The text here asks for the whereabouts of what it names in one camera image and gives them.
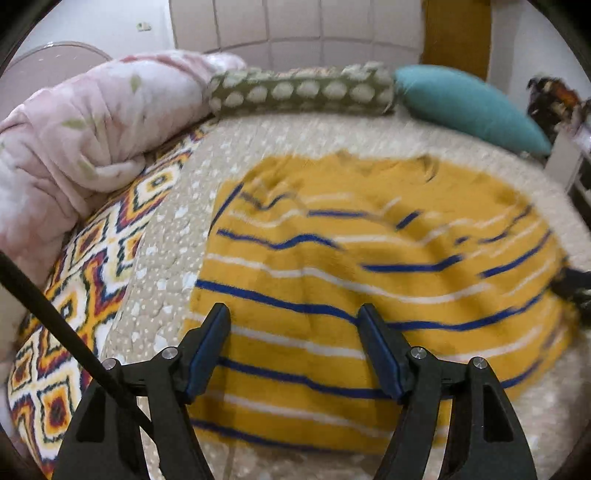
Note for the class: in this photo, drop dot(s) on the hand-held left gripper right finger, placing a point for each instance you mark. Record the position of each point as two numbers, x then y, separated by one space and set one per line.
383 355

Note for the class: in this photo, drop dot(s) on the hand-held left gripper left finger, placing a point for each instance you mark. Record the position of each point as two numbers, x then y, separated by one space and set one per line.
210 350

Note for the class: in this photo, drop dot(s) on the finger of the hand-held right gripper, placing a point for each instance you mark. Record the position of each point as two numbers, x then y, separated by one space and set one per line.
575 286

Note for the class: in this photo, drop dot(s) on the yellow striped sweater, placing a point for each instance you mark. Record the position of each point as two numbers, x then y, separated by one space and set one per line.
369 240

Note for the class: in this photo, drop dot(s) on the pile of dark clothes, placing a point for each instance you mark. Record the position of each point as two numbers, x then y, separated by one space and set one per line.
554 92

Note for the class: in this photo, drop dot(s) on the beige dotted bedspread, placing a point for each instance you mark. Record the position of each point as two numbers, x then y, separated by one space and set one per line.
171 240

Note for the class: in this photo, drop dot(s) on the geometric patterned blanket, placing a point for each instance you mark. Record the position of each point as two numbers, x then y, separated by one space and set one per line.
92 258

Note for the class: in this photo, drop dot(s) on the pink floral comforter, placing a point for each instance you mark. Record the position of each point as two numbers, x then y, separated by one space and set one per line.
92 115

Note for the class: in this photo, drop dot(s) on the green hedgehog print bolster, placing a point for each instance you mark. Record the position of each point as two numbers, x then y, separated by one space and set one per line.
300 90

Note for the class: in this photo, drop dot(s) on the yellow wooden door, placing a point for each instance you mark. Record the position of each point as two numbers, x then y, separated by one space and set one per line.
457 32

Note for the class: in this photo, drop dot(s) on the pink headboard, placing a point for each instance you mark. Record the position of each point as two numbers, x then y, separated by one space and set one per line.
55 64

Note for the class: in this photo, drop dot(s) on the white wardrobe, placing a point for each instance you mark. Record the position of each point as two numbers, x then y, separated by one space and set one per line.
295 23

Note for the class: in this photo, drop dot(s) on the wall light switch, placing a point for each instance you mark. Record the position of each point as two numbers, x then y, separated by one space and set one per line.
144 26

